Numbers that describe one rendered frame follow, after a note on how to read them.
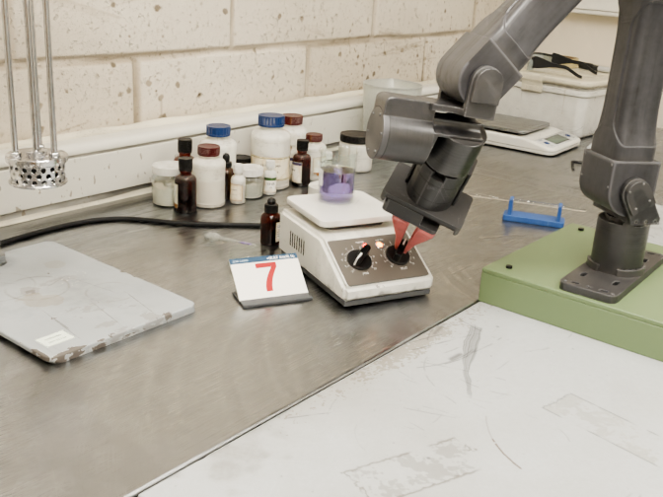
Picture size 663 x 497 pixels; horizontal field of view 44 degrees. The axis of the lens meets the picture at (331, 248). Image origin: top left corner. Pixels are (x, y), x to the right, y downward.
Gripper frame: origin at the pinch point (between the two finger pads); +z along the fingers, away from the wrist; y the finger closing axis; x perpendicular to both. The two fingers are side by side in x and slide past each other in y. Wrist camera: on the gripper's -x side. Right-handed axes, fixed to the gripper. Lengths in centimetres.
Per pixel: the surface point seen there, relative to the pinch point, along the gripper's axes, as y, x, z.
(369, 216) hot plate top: 5.5, -2.2, 0.3
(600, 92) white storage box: -28, -114, 30
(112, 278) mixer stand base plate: 30.3, 17.2, 11.3
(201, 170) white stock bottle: 33.8, -16.2, 20.2
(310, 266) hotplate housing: 9.4, 4.5, 6.7
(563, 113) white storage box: -23, -109, 37
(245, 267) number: 16.3, 10.5, 5.8
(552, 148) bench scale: -21, -84, 31
